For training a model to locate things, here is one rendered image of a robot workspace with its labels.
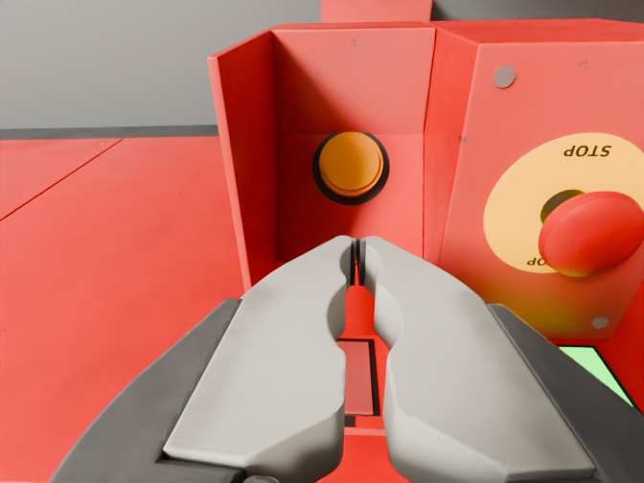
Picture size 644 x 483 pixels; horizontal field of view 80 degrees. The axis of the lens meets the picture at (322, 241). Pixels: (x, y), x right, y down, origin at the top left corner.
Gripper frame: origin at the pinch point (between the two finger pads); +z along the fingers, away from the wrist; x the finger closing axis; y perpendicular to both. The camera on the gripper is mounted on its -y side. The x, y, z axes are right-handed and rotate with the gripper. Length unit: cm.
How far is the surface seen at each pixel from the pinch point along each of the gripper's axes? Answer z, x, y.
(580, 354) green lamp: 5.5, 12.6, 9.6
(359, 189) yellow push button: 10.8, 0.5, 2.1
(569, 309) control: 6.6, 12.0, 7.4
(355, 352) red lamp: 5.1, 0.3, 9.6
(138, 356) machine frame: 13.4, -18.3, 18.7
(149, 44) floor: 84, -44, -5
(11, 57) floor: 84, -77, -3
